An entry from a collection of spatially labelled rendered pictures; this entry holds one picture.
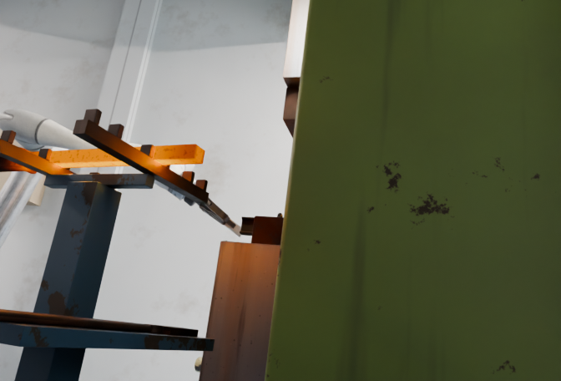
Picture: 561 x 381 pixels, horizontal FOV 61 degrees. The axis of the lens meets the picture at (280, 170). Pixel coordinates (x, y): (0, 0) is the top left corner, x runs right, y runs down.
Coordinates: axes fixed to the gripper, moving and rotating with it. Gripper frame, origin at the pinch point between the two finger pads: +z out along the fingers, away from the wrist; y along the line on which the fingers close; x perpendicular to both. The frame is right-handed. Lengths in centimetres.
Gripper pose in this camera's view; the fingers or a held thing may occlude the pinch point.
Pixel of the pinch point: (235, 227)
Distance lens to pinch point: 170.5
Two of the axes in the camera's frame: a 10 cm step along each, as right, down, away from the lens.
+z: 7.8, 6.2, -0.3
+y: 2.0, -2.9, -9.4
